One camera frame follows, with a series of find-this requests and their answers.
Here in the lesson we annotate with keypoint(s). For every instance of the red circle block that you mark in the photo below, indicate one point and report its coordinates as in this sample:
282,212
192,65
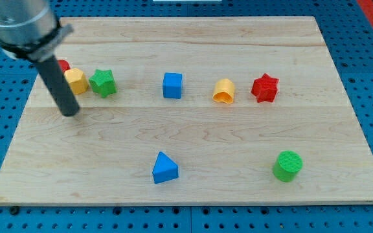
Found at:
64,65

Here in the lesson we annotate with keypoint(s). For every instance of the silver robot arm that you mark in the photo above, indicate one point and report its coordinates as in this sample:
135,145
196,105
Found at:
29,29

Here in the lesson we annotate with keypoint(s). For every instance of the light wooden board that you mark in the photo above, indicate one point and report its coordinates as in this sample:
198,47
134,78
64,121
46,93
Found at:
104,155

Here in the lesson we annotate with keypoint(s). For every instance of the blue cube block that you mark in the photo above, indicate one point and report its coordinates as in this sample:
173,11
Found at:
172,85

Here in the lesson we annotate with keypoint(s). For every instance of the blue triangle block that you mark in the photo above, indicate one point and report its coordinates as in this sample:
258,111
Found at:
165,169

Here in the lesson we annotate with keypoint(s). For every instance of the red star block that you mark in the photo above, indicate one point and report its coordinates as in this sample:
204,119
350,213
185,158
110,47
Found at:
265,88

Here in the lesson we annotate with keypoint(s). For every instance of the green star block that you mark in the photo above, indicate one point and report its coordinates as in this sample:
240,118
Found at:
103,83

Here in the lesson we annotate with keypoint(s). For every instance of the yellow hexagon block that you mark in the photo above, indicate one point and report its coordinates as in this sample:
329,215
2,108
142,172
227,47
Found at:
76,80

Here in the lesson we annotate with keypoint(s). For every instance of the green cylinder block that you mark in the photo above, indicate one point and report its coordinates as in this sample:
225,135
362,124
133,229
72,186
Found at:
287,165

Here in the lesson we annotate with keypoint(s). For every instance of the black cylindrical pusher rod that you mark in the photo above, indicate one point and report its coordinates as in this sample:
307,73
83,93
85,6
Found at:
54,80

